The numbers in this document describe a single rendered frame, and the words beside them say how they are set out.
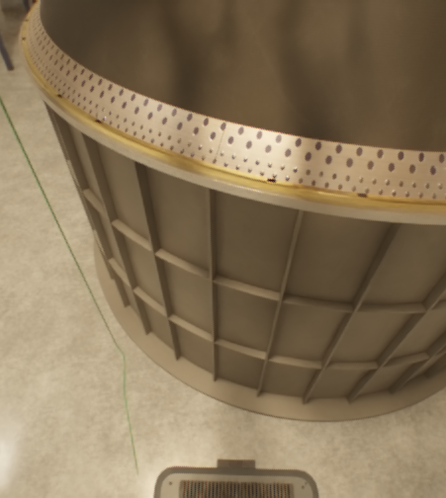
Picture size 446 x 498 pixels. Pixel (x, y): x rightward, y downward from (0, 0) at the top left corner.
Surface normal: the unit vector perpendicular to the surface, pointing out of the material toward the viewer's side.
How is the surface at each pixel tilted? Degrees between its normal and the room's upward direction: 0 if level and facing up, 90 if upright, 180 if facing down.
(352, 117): 62
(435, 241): 90
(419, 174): 43
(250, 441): 0
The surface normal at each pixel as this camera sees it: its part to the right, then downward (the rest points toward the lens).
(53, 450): 0.00, -0.64
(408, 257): -0.02, 0.77
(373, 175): -0.10, 0.05
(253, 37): -0.35, 0.32
